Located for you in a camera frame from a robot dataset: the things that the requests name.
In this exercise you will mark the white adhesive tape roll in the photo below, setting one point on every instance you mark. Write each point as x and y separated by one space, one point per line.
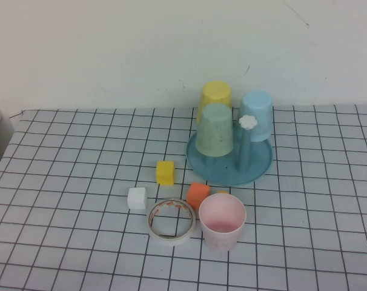
171 241

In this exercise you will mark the yellow foam cube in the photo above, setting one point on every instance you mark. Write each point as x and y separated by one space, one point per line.
165 172

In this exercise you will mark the orange foam cube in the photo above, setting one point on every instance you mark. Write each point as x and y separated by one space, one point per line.
197 195

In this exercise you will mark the yellow plastic cup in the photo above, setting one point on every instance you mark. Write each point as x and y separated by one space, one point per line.
215 94

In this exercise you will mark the pink plastic cup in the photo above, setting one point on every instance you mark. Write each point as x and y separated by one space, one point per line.
223 239

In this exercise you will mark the white cabinet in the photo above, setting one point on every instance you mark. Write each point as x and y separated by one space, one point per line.
0 127

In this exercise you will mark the small orange block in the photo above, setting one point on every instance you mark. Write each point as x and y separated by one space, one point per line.
223 192

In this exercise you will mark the blue cup stand with pegs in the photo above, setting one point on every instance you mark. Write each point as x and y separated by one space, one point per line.
226 172

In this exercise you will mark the white foam cube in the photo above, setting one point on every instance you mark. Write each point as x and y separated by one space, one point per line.
137 198

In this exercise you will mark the blue plastic cup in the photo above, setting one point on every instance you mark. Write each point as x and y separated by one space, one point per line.
259 112

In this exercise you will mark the green plastic cup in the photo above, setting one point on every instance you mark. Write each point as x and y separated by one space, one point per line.
215 133

